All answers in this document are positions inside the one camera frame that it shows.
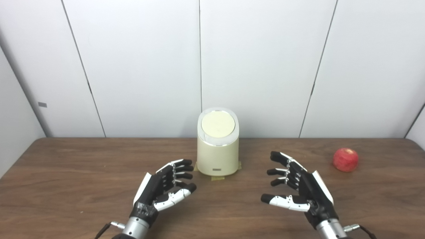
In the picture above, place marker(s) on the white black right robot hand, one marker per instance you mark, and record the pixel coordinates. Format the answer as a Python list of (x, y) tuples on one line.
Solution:
[(315, 196)]

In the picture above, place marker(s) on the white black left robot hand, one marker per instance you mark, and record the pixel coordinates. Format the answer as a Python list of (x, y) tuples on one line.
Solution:
[(149, 192)]

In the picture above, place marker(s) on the red apple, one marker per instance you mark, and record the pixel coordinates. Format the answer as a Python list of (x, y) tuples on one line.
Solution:
[(345, 160)]

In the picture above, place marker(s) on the cream-colored lidded bin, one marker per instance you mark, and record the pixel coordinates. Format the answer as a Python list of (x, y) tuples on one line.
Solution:
[(217, 156)]

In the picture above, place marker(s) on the small grey wall tag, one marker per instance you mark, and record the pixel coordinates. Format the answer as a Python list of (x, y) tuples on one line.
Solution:
[(42, 104)]

